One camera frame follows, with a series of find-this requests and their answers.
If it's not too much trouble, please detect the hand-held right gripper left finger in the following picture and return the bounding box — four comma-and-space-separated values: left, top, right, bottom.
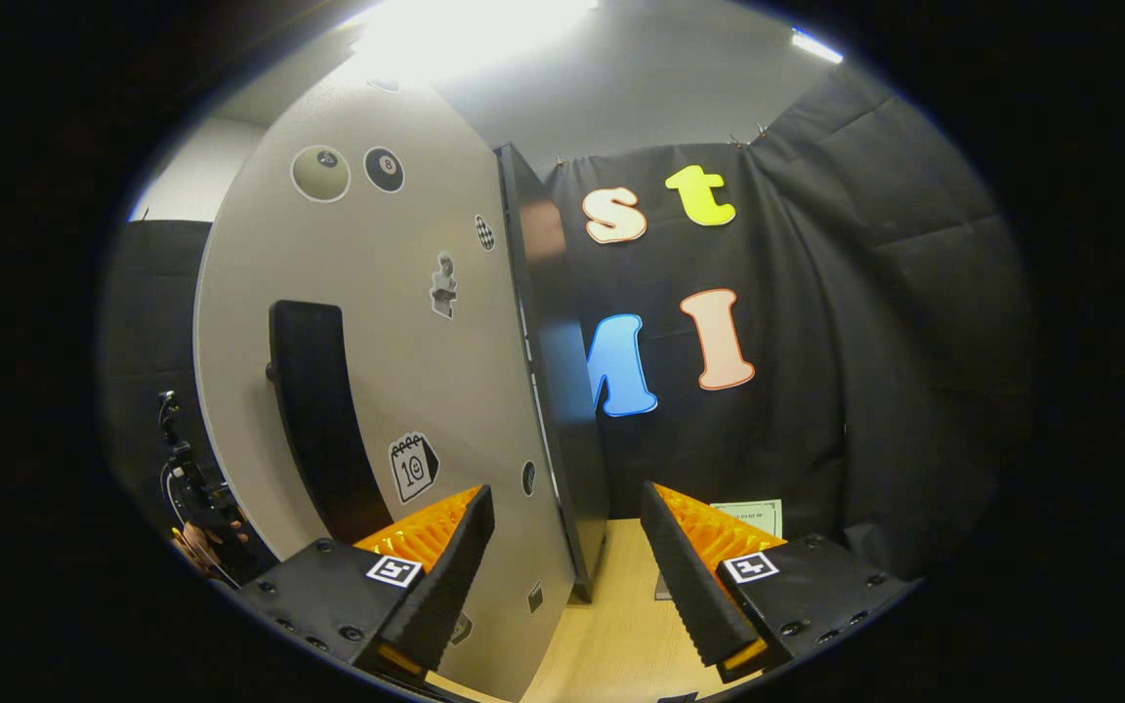
236, 484, 497, 684

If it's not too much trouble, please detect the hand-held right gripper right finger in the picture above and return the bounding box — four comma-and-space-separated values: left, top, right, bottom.
641, 480, 922, 684

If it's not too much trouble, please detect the black cabinet door handle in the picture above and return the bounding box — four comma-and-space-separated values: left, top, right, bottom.
268, 300, 393, 546

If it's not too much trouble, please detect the beige cabinet door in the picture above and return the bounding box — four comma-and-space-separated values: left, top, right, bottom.
193, 78, 578, 702

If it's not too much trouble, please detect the black backdrop cloth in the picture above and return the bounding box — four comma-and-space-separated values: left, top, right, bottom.
99, 63, 1037, 587

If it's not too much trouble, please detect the ceiling light panel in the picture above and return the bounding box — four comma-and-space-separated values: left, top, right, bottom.
791, 26, 846, 65

